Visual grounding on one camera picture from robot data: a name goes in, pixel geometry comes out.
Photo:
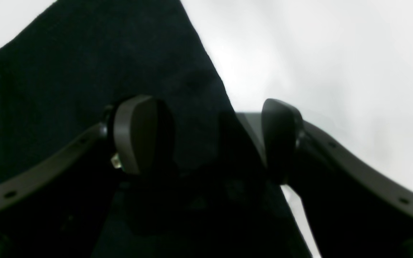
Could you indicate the black T-shirt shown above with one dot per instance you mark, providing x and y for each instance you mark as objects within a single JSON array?
[{"x": 208, "y": 194}]

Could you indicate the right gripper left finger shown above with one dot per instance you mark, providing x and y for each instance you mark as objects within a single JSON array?
[{"x": 126, "y": 139}]

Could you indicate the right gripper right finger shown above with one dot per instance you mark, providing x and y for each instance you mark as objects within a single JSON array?
[{"x": 287, "y": 136}]

